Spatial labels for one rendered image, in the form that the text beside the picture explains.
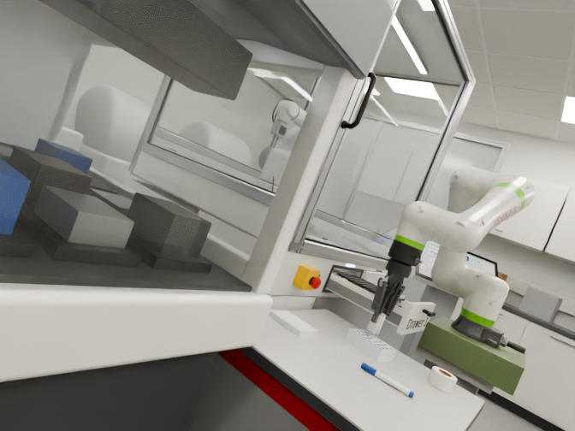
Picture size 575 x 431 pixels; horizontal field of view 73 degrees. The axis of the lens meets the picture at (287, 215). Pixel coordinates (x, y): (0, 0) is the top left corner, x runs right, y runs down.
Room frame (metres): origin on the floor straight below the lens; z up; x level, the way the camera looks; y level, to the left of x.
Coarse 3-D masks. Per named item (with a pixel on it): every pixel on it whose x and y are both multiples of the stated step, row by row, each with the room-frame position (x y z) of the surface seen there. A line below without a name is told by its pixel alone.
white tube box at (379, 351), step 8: (352, 328) 1.17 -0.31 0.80; (352, 336) 1.16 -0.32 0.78; (360, 336) 1.14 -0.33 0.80; (368, 336) 1.17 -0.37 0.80; (352, 344) 1.15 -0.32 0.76; (360, 344) 1.13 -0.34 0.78; (368, 344) 1.11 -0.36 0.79; (376, 344) 1.13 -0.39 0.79; (384, 344) 1.16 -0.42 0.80; (368, 352) 1.10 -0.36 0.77; (376, 352) 1.09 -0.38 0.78; (384, 352) 1.09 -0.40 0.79; (392, 352) 1.12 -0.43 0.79; (376, 360) 1.08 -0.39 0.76; (384, 360) 1.10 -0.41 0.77; (392, 360) 1.13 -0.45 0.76
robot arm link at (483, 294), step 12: (468, 276) 1.53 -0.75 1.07; (480, 276) 1.50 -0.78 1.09; (492, 276) 1.50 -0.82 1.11; (468, 288) 1.52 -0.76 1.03; (480, 288) 1.49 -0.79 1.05; (492, 288) 1.47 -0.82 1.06; (504, 288) 1.47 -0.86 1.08; (468, 300) 1.51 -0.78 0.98; (480, 300) 1.48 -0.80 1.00; (492, 300) 1.46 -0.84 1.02; (504, 300) 1.49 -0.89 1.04; (468, 312) 1.50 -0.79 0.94; (480, 312) 1.47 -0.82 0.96; (492, 312) 1.47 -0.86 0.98; (492, 324) 1.48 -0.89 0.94
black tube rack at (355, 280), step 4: (344, 276) 1.46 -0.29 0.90; (348, 276) 1.51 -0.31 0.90; (352, 276) 1.53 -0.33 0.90; (356, 276) 1.58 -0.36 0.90; (348, 280) 1.53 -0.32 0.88; (352, 280) 1.44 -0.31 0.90; (356, 280) 1.46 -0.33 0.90; (360, 280) 1.51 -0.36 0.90; (364, 280) 1.55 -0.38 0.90; (356, 284) 1.58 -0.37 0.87; (360, 284) 1.43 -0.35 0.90; (364, 284) 1.46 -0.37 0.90; (368, 284) 1.50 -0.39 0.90; (372, 284) 1.55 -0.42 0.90; (364, 288) 1.56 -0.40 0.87; (368, 288) 1.40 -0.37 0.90; (372, 288) 1.43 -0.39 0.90; (372, 292) 1.53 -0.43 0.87
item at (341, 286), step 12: (336, 276) 1.43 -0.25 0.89; (336, 288) 1.42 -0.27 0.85; (348, 288) 1.39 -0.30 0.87; (360, 288) 1.37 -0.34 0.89; (348, 300) 1.39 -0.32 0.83; (360, 300) 1.36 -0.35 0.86; (372, 300) 1.34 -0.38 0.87; (372, 312) 1.33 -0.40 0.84; (396, 312) 1.29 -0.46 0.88; (396, 324) 1.27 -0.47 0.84
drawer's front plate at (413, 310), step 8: (408, 304) 1.25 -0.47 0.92; (416, 304) 1.27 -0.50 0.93; (424, 304) 1.35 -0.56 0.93; (432, 304) 1.44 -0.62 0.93; (408, 312) 1.25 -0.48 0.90; (416, 312) 1.30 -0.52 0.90; (408, 320) 1.26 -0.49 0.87; (416, 320) 1.33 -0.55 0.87; (424, 320) 1.42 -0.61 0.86; (400, 328) 1.25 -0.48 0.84; (408, 328) 1.29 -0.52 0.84; (416, 328) 1.37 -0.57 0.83
